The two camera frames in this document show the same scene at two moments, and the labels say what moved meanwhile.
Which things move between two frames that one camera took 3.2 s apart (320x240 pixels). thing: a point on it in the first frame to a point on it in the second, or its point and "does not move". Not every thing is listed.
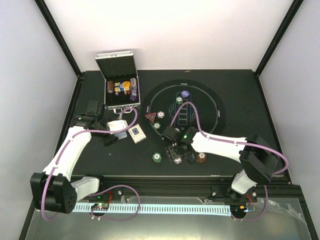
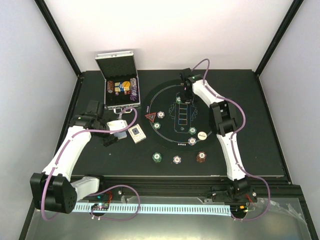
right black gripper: [172, 155] to [184, 99]
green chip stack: [156, 125] does not move
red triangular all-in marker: [151, 116] does not move
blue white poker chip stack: [178, 160] does not move
